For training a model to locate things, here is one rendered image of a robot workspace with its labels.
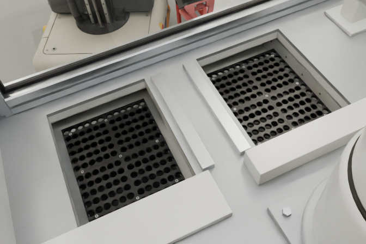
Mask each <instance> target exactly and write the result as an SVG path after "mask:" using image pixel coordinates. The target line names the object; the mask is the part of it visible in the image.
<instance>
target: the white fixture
mask: <svg viewBox="0 0 366 244"><path fill-rule="evenodd" d="M324 14H325V15H326V16H327V17H329V18H330V19H331V20H332V21H333V22H334V23H335V24H337V25H338V26H339V27H340V28H341V29H342V30H343V31H344V32H346V33H347V34H348V35H349V36H354V35H356V34H359V33H361V32H364V31H366V7H364V6H363V5H361V4H360V3H359V2H358V1H357V0H344V3H343V4H342V5H339V6H337V7H334V8H331V9H328V10H325V12H324Z"/></svg>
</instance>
